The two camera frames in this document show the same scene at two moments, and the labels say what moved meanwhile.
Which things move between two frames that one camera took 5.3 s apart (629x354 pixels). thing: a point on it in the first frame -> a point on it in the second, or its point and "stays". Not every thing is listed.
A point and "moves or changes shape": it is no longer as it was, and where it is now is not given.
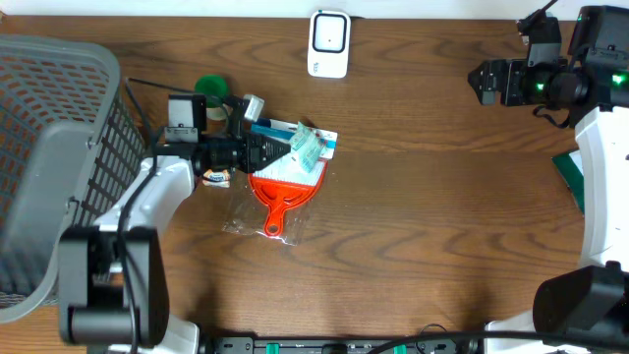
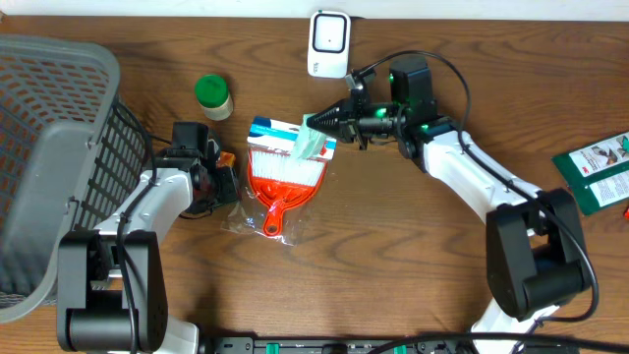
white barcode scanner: [328, 47] stays
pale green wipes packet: [309, 144] moves or changes shape
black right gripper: [507, 82] -> [354, 121]
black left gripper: [251, 152] -> [229, 178]
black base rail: [344, 345] stays
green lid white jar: [215, 88] stays
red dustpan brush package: [272, 201] stays
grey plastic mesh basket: [71, 140] stays
